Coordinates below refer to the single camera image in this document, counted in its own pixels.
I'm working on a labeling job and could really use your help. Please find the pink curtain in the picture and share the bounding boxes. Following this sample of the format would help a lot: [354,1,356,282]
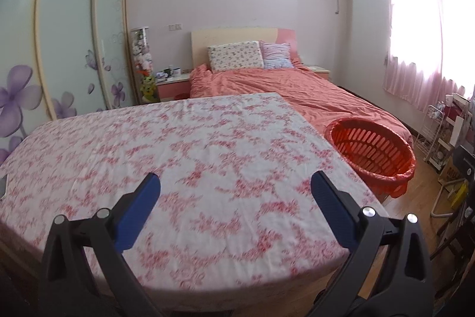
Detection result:
[383,0,474,110]

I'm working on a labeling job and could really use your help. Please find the wall power outlet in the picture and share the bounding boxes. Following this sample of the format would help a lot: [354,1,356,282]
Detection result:
[168,23,182,31]

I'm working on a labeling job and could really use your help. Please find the coral orange duvet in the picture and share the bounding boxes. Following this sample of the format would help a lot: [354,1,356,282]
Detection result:
[190,64,413,145]

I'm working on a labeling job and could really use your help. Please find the orange plastic basket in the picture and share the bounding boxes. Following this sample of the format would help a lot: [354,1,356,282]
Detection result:
[324,117,416,199]

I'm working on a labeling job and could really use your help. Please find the floral pillow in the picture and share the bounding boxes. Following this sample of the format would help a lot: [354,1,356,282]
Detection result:
[208,41,263,72]

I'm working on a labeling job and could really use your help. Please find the pink nightstand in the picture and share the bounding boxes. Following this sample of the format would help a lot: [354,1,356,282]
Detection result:
[156,73,191,102]

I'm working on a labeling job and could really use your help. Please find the floral pink white bedspread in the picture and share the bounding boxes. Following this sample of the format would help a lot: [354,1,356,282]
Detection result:
[1,93,385,311]

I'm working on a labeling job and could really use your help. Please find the white wire rack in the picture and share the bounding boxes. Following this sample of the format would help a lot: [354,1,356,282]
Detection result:
[415,105,445,171]

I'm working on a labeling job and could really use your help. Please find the plush toy display tube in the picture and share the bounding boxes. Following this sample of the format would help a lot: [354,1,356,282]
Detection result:
[130,26,159,104]

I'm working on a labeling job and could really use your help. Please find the striped pink pillow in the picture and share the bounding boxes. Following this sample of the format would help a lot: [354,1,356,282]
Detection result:
[259,41,294,69]

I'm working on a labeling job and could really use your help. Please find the beige pink headboard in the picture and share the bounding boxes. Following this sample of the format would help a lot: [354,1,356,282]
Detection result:
[190,26,304,71]

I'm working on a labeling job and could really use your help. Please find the flower pattern wardrobe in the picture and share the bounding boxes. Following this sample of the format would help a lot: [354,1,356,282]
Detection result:
[1,0,136,158]

